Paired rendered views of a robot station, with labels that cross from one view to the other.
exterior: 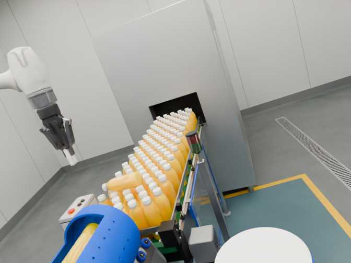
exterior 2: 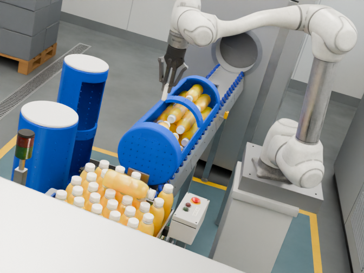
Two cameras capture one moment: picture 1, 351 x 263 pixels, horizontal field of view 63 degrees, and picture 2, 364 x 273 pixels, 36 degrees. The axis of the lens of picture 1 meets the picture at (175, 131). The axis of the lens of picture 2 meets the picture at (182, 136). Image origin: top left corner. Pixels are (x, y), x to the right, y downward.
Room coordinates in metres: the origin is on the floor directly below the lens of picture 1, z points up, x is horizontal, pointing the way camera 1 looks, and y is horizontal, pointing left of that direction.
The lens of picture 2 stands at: (3.21, 0.31, 2.26)
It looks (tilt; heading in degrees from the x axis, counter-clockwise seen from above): 25 degrees down; 175
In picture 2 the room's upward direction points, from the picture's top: 16 degrees clockwise
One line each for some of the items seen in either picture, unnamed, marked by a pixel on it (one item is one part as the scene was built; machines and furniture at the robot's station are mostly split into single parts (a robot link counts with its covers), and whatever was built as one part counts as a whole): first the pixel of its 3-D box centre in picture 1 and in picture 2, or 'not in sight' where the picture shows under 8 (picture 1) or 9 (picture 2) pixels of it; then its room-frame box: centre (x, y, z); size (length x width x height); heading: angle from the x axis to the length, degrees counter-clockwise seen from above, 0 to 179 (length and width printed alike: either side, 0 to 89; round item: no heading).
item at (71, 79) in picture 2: not in sight; (75, 125); (-0.15, -0.07, 0.59); 0.28 x 0.28 x 0.88
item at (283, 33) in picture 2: not in sight; (253, 122); (-0.29, 1.09, 0.85); 0.06 x 0.06 x 1.70; 75
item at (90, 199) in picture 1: (80, 213); (189, 217); (1.34, 0.60, 1.05); 0.20 x 0.10 x 0.10; 165
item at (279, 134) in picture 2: not in sight; (283, 142); (0.84, 1.01, 1.24); 0.18 x 0.16 x 0.22; 17
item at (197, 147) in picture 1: (195, 146); (24, 149); (1.34, -0.07, 1.18); 0.06 x 0.06 x 0.05
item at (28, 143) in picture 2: (192, 138); (25, 139); (1.34, -0.07, 1.23); 0.06 x 0.06 x 0.04
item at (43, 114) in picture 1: (51, 118); (174, 56); (1.05, 0.41, 1.59); 0.08 x 0.07 x 0.09; 75
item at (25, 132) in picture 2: (195, 147); (24, 150); (1.34, -0.07, 1.18); 0.06 x 0.06 x 0.16
